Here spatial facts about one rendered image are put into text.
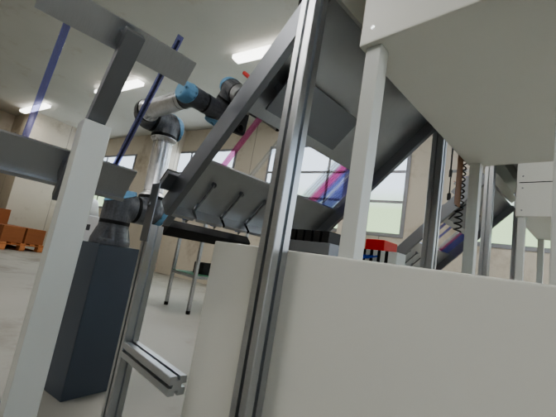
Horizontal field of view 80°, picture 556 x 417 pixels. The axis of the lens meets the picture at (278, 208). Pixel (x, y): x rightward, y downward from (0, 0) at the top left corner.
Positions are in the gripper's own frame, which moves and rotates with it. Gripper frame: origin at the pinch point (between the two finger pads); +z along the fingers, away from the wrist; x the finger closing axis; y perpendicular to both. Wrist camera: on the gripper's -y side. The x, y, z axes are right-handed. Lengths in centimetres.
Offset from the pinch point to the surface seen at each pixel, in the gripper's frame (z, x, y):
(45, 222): -674, 105, -522
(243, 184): 8.6, -1.4, -19.3
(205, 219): 8.8, -7.2, -35.0
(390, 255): 56, 10, -6
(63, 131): -797, 88, -339
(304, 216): 7.9, 33.7, -23.4
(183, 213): 8.6, -15.4, -34.9
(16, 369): 38, -49, -63
